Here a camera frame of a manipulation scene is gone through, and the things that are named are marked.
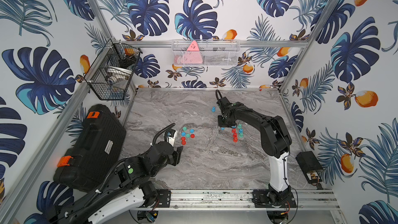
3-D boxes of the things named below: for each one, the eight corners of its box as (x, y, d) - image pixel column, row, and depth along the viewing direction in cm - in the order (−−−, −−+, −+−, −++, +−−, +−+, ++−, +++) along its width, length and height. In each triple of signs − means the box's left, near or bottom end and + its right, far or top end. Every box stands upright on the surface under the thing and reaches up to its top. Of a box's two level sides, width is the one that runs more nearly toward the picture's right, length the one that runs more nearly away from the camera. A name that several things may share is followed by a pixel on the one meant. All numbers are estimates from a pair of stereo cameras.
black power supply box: (306, 183, 81) (313, 179, 75) (295, 155, 90) (301, 151, 85) (320, 183, 81) (328, 179, 75) (307, 155, 90) (314, 151, 85)
